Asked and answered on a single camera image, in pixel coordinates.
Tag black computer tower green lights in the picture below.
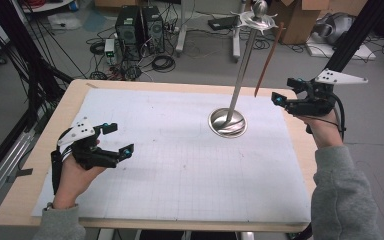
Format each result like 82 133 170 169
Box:
114 5 145 62

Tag metal utensil stand with hooks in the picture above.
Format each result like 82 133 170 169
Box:
207 0 279 139

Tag coiled black cable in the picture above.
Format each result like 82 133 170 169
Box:
151 54 177 74

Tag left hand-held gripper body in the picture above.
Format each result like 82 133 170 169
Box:
56 116 122 171

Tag grey white helmet device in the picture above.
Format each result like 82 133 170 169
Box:
312 12 357 46

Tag white grid mat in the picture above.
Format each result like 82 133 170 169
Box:
31 87 313 224

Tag white flat board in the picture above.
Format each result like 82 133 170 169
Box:
305 35 378 62

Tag black frame strut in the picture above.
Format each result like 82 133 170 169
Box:
323 0 384 74

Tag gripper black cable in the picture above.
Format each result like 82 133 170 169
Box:
332 92 348 142
50 149 63 196

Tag small white power unit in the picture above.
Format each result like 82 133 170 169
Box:
103 38 117 65

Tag flat black box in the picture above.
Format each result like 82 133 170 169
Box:
207 15 240 32

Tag aluminium rail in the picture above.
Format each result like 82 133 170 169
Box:
0 109 48 218

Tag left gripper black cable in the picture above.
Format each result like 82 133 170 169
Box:
50 149 63 196

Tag person's right hand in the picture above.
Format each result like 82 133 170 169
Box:
295 109 345 150

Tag black frame with cables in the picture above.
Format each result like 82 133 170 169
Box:
0 0 75 132

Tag wooden rice spatula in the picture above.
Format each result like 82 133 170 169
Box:
253 21 285 99

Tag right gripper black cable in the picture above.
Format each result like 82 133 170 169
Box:
332 92 348 142

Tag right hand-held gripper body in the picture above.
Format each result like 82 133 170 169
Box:
286 67 370 117

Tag large open cardboard box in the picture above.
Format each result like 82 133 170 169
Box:
267 0 332 46

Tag white stand leg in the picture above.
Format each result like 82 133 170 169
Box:
175 0 188 58
231 12 242 63

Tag person's left hand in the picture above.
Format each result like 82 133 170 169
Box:
52 139 108 211

